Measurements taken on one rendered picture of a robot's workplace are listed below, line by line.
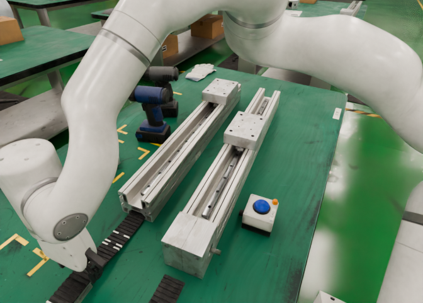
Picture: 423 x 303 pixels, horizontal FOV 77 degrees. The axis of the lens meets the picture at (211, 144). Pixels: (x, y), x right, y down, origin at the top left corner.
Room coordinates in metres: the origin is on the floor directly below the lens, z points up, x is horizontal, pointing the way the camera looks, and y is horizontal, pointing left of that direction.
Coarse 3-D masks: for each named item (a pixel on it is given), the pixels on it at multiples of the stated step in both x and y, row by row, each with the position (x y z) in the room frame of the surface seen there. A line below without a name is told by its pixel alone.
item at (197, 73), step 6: (198, 66) 1.59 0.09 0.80; (204, 66) 1.60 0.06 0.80; (210, 66) 1.59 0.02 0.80; (192, 72) 1.51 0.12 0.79; (198, 72) 1.51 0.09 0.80; (204, 72) 1.51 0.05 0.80; (210, 72) 1.54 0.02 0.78; (186, 78) 1.44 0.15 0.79; (192, 78) 1.43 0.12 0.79; (198, 78) 1.43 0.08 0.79
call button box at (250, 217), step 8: (248, 200) 0.50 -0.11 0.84; (272, 200) 0.50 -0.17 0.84; (248, 208) 0.47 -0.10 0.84; (272, 208) 0.47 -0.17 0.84; (248, 216) 0.44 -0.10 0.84; (256, 216) 0.44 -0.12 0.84; (264, 216) 0.44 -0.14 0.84; (272, 216) 0.44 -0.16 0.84; (248, 224) 0.44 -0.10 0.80; (256, 224) 0.43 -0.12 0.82; (264, 224) 0.43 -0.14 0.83; (272, 224) 0.42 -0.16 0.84; (256, 232) 0.43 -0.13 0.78; (264, 232) 0.42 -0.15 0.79
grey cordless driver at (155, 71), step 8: (144, 72) 1.03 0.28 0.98; (152, 72) 1.03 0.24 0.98; (160, 72) 1.03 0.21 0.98; (168, 72) 1.03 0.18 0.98; (176, 72) 1.04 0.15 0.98; (152, 80) 1.03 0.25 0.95; (160, 80) 1.03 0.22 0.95; (168, 80) 1.03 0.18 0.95; (176, 80) 1.04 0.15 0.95; (168, 88) 1.04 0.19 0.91; (168, 104) 1.02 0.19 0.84; (176, 104) 1.06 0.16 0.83; (168, 112) 1.02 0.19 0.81; (176, 112) 1.02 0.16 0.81
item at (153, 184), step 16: (208, 112) 0.97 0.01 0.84; (224, 112) 0.99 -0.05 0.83; (192, 128) 0.86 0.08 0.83; (208, 128) 0.83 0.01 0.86; (176, 144) 0.74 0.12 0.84; (192, 144) 0.71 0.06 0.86; (160, 160) 0.64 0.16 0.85; (176, 160) 0.63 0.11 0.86; (192, 160) 0.69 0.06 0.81; (144, 176) 0.56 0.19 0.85; (160, 176) 0.55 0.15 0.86; (176, 176) 0.59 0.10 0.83; (128, 192) 0.50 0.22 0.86; (144, 192) 0.52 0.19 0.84; (160, 192) 0.51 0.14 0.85; (128, 208) 0.49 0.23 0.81; (144, 208) 0.47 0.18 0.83; (160, 208) 0.50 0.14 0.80
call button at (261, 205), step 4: (256, 200) 0.48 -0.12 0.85; (260, 200) 0.48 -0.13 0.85; (264, 200) 0.48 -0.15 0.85; (256, 204) 0.47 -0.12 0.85; (260, 204) 0.47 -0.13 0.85; (264, 204) 0.47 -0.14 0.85; (268, 204) 0.47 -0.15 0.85; (256, 208) 0.46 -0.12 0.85; (260, 208) 0.46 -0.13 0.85; (264, 208) 0.46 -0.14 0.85; (268, 208) 0.46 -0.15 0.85
